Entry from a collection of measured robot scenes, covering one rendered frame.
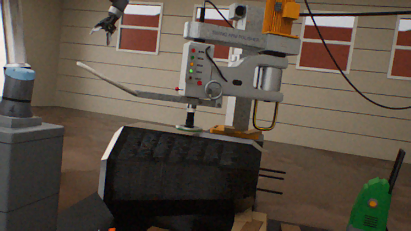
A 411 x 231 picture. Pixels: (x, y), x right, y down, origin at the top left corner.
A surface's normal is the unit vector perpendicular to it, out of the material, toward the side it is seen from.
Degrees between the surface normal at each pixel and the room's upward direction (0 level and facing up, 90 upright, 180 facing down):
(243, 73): 90
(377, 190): 90
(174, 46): 90
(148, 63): 90
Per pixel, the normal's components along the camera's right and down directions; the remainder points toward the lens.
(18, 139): 0.95, 0.15
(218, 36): 0.29, 0.12
